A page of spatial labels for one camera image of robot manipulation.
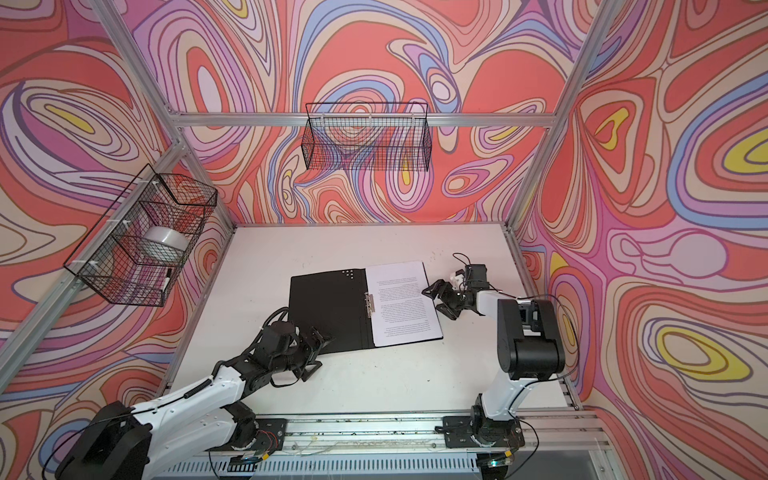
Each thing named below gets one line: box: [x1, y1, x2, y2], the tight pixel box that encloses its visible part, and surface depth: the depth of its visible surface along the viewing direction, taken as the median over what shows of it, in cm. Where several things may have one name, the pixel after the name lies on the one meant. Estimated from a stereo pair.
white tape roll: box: [140, 226, 189, 264], surface depth 74 cm
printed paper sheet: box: [366, 262, 443, 347], surface depth 98 cm
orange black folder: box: [289, 261, 444, 353], surface depth 101 cm
